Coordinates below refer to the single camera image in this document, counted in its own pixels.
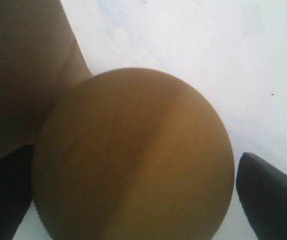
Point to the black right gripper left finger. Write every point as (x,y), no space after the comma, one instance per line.
(15,189)

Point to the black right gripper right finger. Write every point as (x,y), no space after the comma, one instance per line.
(262,192)

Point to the brown paper shopping bag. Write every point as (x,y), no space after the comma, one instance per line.
(40,60)

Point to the clear jar with gold lid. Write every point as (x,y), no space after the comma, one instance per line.
(133,154)

